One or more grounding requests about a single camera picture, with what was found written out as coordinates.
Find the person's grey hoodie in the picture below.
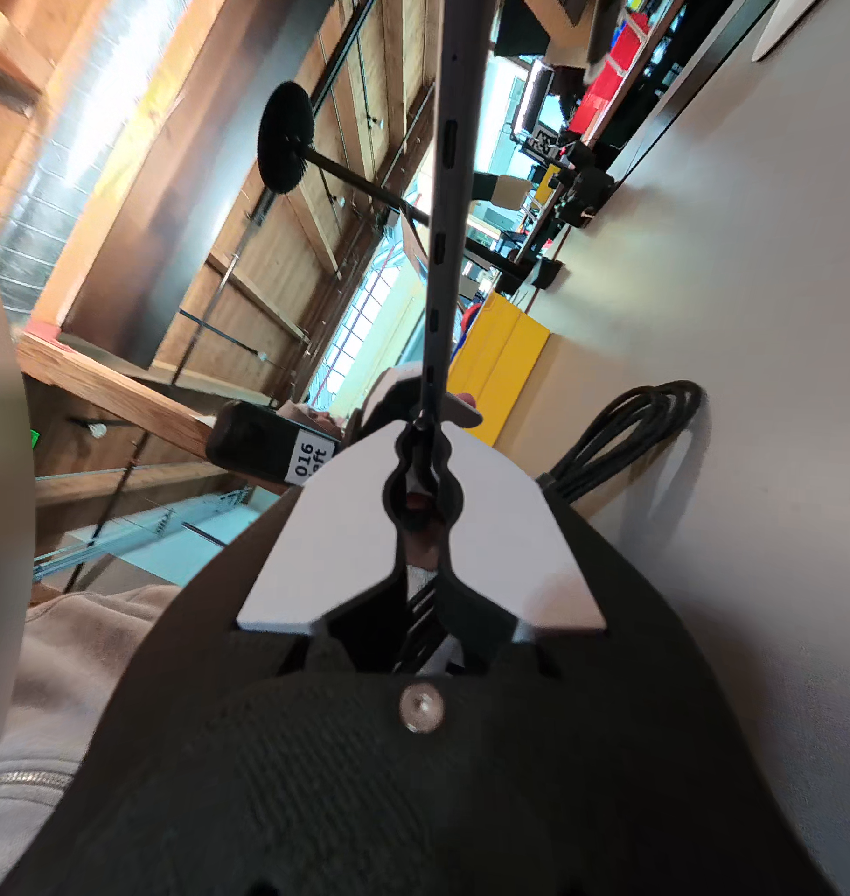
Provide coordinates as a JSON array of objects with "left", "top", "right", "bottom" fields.
[{"left": 0, "top": 583, "right": 191, "bottom": 896}]

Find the person's left hand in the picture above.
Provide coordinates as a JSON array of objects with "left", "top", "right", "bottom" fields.
[{"left": 284, "top": 400, "right": 352, "bottom": 440}]

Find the red plastic bin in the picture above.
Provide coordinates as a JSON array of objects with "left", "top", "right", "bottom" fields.
[{"left": 571, "top": 13, "right": 651, "bottom": 140}]

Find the black desk device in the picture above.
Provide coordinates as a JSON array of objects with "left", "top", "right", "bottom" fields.
[{"left": 536, "top": 146, "right": 616, "bottom": 231}]

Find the black round-base stand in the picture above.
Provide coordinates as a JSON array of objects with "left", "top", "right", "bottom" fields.
[{"left": 256, "top": 80, "right": 539, "bottom": 275}]

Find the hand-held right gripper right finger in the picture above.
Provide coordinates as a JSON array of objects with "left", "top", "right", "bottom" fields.
[{"left": 433, "top": 422, "right": 608, "bottom": 644}]

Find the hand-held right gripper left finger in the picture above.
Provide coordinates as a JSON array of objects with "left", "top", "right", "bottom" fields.
[{"left": 235, "top": 418, "right": 420, "bottom": 637}]

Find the wooden beam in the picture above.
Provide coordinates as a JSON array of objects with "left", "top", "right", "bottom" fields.
[{"left": 15, "top": 328, "right": 217, "bottom": 459}]

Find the black coiled cable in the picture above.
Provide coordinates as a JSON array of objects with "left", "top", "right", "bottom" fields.
[{"left": 533, "top": 380, "right": 707, "bottom": 506}]

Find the dark grey slim usb hub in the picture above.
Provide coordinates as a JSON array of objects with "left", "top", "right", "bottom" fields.
[{"left": 420, "top": 0, "right": 501, "bottom": 436}]

